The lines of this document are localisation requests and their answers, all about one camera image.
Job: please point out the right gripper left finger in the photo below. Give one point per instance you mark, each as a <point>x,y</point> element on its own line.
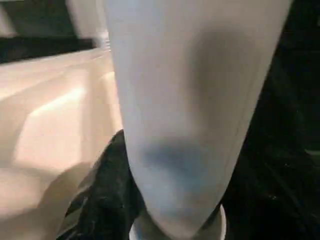
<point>102,205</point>

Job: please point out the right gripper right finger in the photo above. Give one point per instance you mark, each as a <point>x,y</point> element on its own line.
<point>265,210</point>

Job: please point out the white plastic table top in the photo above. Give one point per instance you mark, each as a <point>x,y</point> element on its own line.
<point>55,130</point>

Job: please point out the white plastic table leg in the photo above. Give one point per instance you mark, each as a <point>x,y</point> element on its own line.
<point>190,100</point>
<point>87,20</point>

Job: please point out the black mat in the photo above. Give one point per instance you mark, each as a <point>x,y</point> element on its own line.
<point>290,110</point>

